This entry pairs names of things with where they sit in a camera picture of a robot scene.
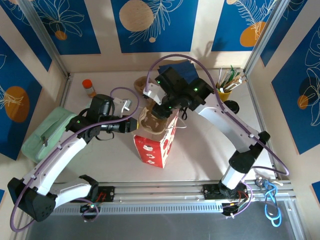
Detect yellow utensil cup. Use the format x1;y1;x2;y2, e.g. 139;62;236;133
215;86;233;101

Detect arm base controller board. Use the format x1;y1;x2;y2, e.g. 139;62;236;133
80;202;101;214
221;191;252;218

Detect mint green zipper pouch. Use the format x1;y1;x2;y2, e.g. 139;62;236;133
20;106;78;163

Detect aluminium frame post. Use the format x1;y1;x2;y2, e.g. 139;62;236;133
243;0;296;76
17;0;71;79

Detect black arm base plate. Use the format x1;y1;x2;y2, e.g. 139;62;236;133
96;186;116;203
201;184;222;201

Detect aluminium front rail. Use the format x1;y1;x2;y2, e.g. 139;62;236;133
26;180;293;204

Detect slotted grey cable duct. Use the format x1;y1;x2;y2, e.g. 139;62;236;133
53;201;224;216

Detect red printed paper bag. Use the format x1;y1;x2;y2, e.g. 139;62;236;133
133;109;188;169

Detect orange pill bottle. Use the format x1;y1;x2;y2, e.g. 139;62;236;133
82;79;97;98

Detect black plastic cup lid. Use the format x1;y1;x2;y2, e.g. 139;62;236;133
223;99;241;114

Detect blue cable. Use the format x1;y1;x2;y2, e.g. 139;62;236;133
264;180;283;228

